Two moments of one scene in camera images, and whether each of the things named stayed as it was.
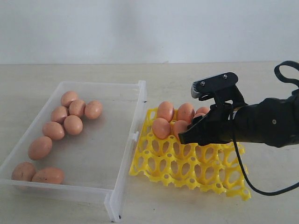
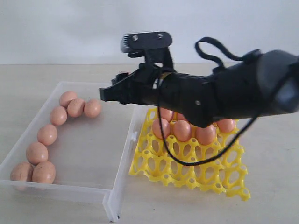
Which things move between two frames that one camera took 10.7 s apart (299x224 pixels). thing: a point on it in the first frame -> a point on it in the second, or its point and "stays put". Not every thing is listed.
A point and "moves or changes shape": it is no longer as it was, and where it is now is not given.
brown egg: [161, 128] stays put
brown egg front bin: [51, 175] moves or changes shape
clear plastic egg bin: [80, 144] stays put
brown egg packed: [166, 110] stays put
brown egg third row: [179, 126] stays put
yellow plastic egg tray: [214, 168] stays put
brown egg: [76, 108] stays put
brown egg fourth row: [39, 148] moves or changes shape
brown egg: [23, 171] stays put
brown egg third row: [53, 130] -> [47, 134]
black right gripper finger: [199, 131] -> [121, 91]
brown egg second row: [59, 114] stays put
